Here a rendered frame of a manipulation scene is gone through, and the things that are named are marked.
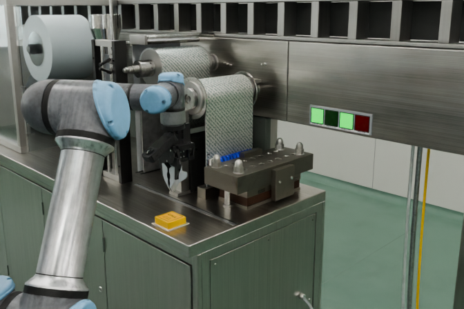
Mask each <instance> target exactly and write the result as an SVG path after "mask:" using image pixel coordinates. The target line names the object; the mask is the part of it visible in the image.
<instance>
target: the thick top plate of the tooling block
mask: <svg viewBox="0 0 464 309"><path fill-rule="evenodd" d="M294 153H295V149H292V148H286V147H284V150H275V148H271V149H268V150H263V151H262V154H257V155H254V156H252V157H247V158H242V157H238V158H235V159H231V160H228V161H223V162H222V167H221V168H212V167H211V166H206V167H204V183H205V184H207V185H210V186H213V187H215V188H219V189H221V190H225V191H227V192H230V193H233V194H235V195H240V194H242V193H245V192H248V191H250V190H254V189H256V188H260V187H262V186H265V185H268V184H270V183H271V178H272V170H273V169H275V168H279V167H282V166H285V165H288V164H293V165H295V171H294V175H298V174H300V173H302V172H306V171H308V170H312V169H313V154H312V153H309V152H304V155H296V154H294ZM237 159H240V160H241V161H242V166H243V167H244V173H243V174H234V173H233V167H234V165H235V161H236V160H237Z"/></svg>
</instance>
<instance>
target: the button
mask: <svg viewBox="0 0 464 309"><path fill-rule="evenodd" d="M155 223H156V224H158V225H160V226H162V227H164V228H166V229H168V230H169V229H171V228H174V227H177V226H180V225H182V224H185V223H186V217H185V216H183V215H180V214H178V213H176V212H173V211H171V212H167V213H165V214H162V215H159V216H156V217H155Z"/></svg>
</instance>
